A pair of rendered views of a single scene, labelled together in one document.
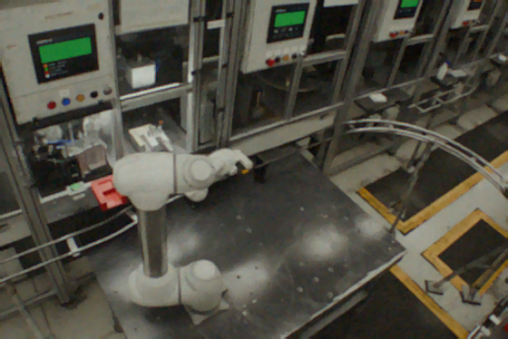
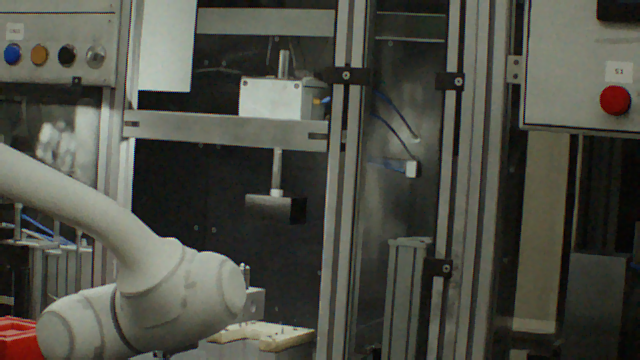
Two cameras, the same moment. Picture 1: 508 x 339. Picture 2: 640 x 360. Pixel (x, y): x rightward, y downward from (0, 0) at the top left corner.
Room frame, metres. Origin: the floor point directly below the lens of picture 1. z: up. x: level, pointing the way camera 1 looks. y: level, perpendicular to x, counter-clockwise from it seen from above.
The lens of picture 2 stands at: (0.90, -1.41, 1.35)
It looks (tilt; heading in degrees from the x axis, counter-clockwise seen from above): 3 degrees down; 67
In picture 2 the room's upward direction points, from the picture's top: 4 degrees clockwise
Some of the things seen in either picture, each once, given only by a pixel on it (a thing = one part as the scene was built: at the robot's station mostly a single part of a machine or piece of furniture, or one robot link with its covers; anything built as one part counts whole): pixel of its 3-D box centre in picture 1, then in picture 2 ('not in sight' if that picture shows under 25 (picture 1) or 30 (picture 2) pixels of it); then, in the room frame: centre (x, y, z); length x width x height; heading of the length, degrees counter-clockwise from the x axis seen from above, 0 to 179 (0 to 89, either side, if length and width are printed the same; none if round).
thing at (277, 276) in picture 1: (246, 243); not in sight; (1.31, -0.03, 0.66); 1.50 x 1.06 x 0.04; 132
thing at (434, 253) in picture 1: (476, 249); not in sight; (2.11, -1.97, 0.01); 1.00 x 0.55 x 0.01; 132
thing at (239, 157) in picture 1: (218, 170); not in sight; (1.63, 0.20, 0.84); 0.36 x 0.14 x 0.10; 132
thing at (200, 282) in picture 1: (201, 283); not in sight; (0.91, 0.14, 0.85); 0.18 x 0.16 x 0.22; 106
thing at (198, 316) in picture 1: (206, 297); not in sight; (0.92, 0.11, 0.71); 0.22 x 0.18 x 0.06; 132
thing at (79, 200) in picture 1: (77, 195); not in sight; (1.16, 0.78, 0.97); 0.08 x 0.08 x 0.12; 42
